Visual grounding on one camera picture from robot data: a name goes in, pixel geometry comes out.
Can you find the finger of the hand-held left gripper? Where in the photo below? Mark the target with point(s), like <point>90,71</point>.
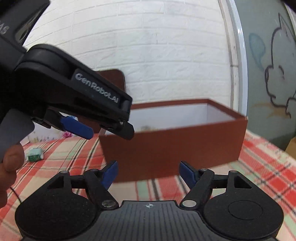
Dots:
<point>123,131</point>
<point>76,127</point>

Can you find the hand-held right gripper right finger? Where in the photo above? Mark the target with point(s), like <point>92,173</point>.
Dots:
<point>186,173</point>

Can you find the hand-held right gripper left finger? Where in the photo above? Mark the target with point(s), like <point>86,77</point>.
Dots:
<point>110,173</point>

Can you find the brown cardboard box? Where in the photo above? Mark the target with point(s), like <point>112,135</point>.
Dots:
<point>166,150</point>

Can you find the person's left hand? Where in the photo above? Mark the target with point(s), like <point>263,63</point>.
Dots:
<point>10,162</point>

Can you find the small green white packet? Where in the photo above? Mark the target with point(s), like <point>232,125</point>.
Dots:
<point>34,154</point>

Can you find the plaid tablecloth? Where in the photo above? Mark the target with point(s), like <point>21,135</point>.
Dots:
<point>261,166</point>

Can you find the white door frame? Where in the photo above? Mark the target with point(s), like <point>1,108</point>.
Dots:
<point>238,53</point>

